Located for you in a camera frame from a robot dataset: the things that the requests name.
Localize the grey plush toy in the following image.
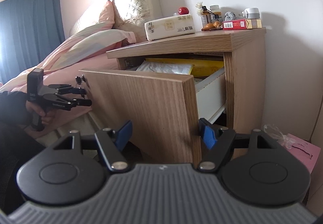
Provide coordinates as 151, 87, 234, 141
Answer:
224, 11, 236, 22

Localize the yellow medicine box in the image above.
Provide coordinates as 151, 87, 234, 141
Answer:
245, 19, 262, 29

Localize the white round device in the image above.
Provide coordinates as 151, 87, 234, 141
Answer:
242, 7, 260, 19

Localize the red apple ornament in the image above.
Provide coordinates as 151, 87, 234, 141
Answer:
178, 7, 189, 15

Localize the pink pillow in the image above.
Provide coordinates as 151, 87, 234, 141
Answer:
69, 0, 127, 37

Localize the wooden nightstand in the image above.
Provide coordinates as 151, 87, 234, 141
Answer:
106, 27, 267, 159

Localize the pastel striped pillow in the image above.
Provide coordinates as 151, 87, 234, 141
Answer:
50, 29, 136, 70

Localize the white flower diffuser bottle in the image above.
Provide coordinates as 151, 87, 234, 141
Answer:
195, 2, 212, 28

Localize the red flat box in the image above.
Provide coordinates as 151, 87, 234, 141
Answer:
223, 19, 249, 30

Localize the pink paper bag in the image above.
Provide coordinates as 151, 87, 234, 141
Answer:
278, 134, 321, 173

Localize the blue curtain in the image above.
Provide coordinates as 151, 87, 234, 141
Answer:
0, 0, 65, 83

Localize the black drawer knob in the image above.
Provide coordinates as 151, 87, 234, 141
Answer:
75, 75, 86, 85

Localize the person's left hand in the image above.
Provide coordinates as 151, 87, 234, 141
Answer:
26, 101, 56, 125

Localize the yellow envelope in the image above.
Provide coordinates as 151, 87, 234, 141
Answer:
145, 58, 224, 78

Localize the white pill bottle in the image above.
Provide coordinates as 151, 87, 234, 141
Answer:
210, 5, 222, 23

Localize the white tissue pack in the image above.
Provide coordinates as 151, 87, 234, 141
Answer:
145, 14, 195, 41

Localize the white plastic bag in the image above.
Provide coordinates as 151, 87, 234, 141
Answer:
136, 61, 194, 75

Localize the wooden drawer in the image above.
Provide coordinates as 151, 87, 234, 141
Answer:
80, 57, 225, 164

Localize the orange fruit ornament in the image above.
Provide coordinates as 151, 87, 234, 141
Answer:
201, 20, 223, 32

